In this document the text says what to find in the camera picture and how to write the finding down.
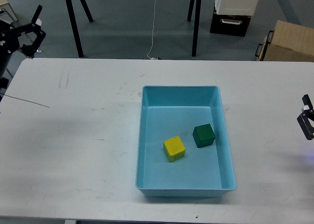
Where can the white storage crate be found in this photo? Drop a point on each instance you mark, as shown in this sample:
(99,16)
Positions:
(236,7)

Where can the cardboard box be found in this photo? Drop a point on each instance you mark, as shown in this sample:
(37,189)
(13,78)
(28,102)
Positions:
(291,42)

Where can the green wooden block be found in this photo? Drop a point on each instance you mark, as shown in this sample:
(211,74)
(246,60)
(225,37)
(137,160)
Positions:
(203,135)

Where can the light blue plastic box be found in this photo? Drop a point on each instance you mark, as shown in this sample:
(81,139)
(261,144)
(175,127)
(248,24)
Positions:
(169,111)

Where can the black table leg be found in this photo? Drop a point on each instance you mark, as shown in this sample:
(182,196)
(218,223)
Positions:
(86,10)
(74,27)
(190,10)
(197,6)

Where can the black storage box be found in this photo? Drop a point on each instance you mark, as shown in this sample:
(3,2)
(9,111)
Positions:
(233,25)

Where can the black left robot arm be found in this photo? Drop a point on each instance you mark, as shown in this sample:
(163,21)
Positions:
(28,50)

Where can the wooden drawer cabinet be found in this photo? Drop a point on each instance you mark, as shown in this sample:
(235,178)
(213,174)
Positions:
(7,13)

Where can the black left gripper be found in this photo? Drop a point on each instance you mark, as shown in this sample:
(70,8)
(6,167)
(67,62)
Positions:
(6,45)

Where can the yellow wooden block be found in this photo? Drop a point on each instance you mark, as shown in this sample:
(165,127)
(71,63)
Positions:
(174,148)

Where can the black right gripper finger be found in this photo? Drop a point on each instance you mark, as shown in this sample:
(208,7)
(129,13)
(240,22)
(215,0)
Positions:
(306,116)

